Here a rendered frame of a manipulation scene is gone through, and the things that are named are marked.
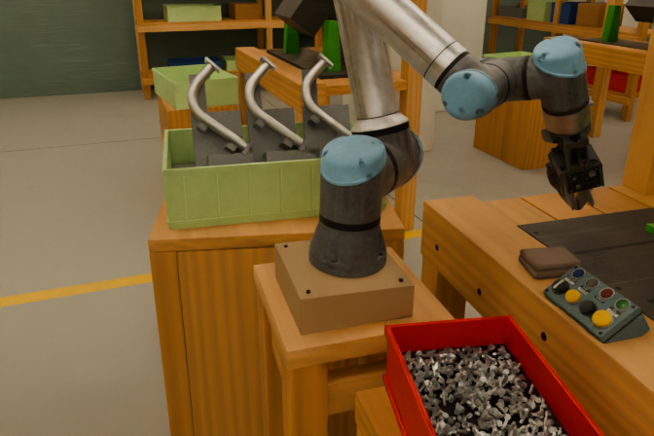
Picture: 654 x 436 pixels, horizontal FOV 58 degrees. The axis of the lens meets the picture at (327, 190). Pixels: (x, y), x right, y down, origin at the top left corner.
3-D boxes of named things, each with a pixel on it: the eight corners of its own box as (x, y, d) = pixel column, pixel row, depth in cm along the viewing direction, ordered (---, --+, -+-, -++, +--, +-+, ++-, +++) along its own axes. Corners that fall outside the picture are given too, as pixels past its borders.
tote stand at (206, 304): (174, 473, 180) (147, 240, 152) (191, 366, 228) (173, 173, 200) (392, 454, 188) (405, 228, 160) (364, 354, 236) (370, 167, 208)
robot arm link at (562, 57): (532, 35, 98) (588, 29, 93) (541, 90, 104) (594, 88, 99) (522, 60, 93) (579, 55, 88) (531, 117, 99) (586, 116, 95)
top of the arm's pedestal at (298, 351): (286, 371, 100) (286, 351, 99) (253, 280, 129) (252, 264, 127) (455, 339, 109) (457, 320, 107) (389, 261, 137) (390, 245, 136)
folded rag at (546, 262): (563, 258, 120) (566, 244, 119) (584, 277, 112) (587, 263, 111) (517, 260, 119) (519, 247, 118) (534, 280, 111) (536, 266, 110)
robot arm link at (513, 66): (452, 64, 98) (519, 58, 92) (475, 56, 107) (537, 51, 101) (455, 111, 100) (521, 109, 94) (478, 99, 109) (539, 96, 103)
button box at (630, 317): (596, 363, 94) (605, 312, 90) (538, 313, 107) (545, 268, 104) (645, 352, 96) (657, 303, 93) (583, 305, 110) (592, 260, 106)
